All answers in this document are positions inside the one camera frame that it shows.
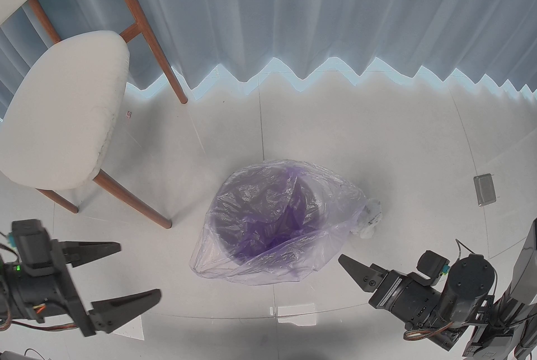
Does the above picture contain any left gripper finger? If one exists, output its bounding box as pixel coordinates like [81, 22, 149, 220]
[51, 240, 123, 268]
[89, 288, 163, 336]

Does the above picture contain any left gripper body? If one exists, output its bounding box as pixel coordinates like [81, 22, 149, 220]
[3, 241, 100, 338]

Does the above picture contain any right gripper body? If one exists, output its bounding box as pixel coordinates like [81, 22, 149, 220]
[368, 269, 446, 330]

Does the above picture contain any white trash bin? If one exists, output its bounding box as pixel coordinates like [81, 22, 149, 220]
[212, 167, 326, 267]

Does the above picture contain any black cable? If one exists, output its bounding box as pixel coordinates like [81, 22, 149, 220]
[455, 238, 500, 300]

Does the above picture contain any crumpled white paper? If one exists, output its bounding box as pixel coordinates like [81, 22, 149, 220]
[354, 198, 383, 241]

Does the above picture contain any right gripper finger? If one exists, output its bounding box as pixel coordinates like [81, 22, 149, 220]
[339, 259, 381, 295]
[339, 254, 389, 283]

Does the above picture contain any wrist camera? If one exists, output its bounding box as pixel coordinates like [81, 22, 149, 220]
[8, 219, 57, 267]
[414, 250, 452, 283]

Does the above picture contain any purple plastic bag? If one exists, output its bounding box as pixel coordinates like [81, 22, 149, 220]
[189, 158, 371, 287]

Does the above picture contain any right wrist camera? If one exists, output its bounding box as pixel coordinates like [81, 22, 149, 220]
[414, 250, 452, 283]

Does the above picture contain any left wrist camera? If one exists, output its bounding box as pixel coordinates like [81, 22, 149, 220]
[8, 219, 57, 267]

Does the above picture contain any white cushioned wooden chair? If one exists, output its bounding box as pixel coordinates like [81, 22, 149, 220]
[0, 0, 189, 230]

